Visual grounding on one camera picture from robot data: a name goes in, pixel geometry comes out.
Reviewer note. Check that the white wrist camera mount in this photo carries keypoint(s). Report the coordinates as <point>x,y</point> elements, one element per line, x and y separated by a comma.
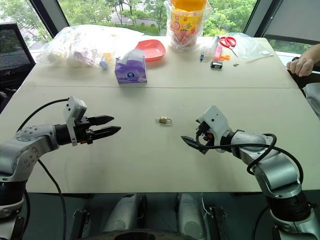
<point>216,120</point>
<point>75,107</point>

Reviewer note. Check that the grey rounded robot leg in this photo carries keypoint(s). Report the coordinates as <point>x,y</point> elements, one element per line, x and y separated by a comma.
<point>191,215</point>
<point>125,212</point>

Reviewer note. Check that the pink plastic item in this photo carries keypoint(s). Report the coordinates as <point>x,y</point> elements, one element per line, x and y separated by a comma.
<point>219,52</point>

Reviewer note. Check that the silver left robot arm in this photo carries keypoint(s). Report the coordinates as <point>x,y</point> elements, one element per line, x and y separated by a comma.
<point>23,150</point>

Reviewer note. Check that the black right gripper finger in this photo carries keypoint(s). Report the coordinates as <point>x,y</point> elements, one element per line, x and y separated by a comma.
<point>188,139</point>
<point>197,148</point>

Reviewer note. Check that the small brass padlock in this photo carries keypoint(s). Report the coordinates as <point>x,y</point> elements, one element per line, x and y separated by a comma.
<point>165,120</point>

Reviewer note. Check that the clear plastic tube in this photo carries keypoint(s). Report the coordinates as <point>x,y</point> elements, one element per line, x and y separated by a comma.
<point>212,45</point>

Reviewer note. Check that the blue pen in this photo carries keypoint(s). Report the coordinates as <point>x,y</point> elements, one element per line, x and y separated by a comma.
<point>202,56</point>

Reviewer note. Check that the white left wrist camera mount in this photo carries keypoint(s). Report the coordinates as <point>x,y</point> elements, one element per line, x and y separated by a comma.
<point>75,107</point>

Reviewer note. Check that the clear plastic bag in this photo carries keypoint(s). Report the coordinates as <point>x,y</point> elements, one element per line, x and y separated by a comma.
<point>250,47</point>

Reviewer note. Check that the blue and yellow tube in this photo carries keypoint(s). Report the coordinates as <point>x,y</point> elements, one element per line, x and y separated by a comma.
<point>104,62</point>

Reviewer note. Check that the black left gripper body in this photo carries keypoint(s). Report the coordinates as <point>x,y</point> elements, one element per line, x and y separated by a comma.
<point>85,135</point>

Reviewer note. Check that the small black box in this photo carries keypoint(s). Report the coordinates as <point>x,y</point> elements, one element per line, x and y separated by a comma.
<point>216,65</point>

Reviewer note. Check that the purple tissue box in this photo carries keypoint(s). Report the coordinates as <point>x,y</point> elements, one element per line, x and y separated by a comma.
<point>130,72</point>

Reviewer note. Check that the dark round robot base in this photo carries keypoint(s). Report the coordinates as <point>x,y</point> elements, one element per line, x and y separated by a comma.
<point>140,235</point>

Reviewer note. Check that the bystander's bare hand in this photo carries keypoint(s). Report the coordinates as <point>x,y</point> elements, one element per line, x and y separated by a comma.
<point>301,65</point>

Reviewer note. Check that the black window frame post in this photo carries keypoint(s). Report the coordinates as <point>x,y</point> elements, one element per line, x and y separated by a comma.
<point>50,15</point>
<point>255,17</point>

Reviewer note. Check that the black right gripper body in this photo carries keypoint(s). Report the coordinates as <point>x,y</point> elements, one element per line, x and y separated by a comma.
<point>205,133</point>

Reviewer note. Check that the yellow jar in plastic bag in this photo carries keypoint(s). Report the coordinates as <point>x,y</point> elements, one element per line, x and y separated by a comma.
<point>186,22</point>

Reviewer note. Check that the large clear bag of items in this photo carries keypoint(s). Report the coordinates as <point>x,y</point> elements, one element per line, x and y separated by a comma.
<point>75,47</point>

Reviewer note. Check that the bystander's grey clothed leg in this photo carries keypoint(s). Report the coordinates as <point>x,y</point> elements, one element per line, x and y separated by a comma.
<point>313,100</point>

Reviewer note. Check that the black metal bracket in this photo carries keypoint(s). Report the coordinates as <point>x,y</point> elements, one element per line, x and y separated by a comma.
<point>218,222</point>
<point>80,225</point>

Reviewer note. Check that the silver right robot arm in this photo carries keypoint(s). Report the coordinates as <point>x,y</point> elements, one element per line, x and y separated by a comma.
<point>272,170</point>

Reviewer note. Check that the small orange clip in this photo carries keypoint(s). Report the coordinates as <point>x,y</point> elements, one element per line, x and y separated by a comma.
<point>225,57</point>

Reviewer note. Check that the black chair under hand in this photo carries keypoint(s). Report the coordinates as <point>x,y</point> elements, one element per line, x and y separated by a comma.
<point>307,80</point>

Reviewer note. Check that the bystander's bare forearm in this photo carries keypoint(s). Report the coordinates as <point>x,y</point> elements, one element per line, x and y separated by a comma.
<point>313,51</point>

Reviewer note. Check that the red plastic bowl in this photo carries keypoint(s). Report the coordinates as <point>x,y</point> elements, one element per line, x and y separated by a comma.
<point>155,48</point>

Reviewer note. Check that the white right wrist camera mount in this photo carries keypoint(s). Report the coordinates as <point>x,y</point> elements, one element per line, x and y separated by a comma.
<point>216,120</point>

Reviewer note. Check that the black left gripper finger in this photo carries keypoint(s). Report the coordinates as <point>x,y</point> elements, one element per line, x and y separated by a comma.
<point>102,119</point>
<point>107,131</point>

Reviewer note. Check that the black mesh office chair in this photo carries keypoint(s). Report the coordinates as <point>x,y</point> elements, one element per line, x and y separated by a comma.
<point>13,50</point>

